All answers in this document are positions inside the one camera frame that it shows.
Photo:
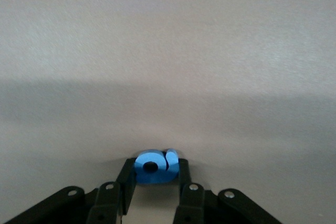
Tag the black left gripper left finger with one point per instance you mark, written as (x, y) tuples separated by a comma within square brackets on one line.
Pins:
[(105, 197)]

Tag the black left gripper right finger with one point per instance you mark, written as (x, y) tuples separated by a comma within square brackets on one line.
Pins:
[(199, 200)]

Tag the blue foam round letter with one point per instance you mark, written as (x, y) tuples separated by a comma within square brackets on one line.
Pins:
[(157, 167)]

